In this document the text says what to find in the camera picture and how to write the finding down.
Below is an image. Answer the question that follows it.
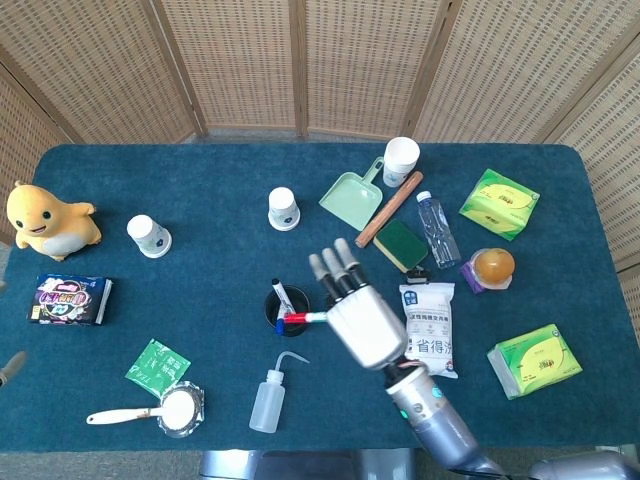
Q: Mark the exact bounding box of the clear plastic water bottle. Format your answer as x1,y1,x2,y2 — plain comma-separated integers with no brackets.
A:
416,190,462,270

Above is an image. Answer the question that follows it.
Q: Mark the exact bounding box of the orange jelly cup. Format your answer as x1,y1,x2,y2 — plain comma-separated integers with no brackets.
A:
472,248,516,290

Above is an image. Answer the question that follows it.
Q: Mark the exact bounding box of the purple wrapped pack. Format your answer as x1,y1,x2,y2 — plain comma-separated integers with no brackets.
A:
459,259,514,295

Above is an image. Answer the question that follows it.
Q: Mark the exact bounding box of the green tissue pack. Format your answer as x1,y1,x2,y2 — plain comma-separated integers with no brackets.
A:
487,323,584,401
458,168,541,242

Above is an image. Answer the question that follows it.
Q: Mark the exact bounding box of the wooden rolling pin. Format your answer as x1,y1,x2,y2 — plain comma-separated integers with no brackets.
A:
354,170,425,249

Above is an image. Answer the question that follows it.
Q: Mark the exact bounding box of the yellow green scouring sponge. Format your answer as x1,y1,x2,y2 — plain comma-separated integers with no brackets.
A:
373,218,430,274

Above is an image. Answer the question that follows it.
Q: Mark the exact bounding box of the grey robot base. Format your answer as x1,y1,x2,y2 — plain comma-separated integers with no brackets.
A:
199,448,416,480

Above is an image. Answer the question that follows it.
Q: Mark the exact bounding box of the white printed plastic bag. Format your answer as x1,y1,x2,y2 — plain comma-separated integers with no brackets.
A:
398,282,460,380

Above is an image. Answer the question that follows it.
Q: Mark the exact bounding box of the yellow plush toy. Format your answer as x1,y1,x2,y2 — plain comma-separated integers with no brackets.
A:
5,180,103,263

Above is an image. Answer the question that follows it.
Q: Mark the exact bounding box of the red capped marker pen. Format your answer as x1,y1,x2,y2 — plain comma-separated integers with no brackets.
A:
283,310,329,325

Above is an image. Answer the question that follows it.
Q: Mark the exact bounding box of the dark sanitary pad pack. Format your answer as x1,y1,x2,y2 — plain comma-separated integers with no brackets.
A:
28,273,114,326

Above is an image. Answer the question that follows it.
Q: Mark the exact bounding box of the light green plastic dustpan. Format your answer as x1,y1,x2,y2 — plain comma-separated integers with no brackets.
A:
318,156,385,218

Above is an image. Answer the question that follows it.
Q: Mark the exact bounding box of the blue flower paper cup stack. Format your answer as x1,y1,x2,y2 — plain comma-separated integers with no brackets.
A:
382,136,421,189

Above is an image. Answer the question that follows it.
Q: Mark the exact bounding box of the blue felt table cover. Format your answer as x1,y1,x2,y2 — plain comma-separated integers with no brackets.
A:
0,143,640,454

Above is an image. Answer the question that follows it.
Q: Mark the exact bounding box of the translucent squeeze wash bottle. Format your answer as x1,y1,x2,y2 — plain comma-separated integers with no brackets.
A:
248,350,311,434

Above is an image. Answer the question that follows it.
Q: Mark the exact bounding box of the woven wooden folding screen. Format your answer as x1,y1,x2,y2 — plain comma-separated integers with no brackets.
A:
0,0,640,274

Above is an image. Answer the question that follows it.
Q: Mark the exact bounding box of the black mesh pen holder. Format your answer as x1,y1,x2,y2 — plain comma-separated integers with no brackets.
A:
264,284,312,338

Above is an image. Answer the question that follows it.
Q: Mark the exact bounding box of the white spoon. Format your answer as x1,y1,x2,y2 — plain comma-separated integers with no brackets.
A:
85,388,196,430

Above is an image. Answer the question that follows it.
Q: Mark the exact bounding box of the green tea packet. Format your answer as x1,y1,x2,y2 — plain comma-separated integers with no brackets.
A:
124,338,192,400

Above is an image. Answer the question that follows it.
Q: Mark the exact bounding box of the leaf print paper cup stack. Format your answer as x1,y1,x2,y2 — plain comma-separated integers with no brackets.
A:
267,186,302,232
126,214,173,259

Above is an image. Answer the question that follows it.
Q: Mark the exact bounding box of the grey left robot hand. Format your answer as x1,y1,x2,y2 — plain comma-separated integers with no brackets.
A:
0,349,29,389

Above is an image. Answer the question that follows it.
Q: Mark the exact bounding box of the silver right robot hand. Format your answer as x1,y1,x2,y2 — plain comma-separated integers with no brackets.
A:
308,237,409,372

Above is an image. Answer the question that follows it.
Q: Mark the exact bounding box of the white marker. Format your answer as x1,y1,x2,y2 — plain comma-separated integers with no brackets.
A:
271,277,300,335

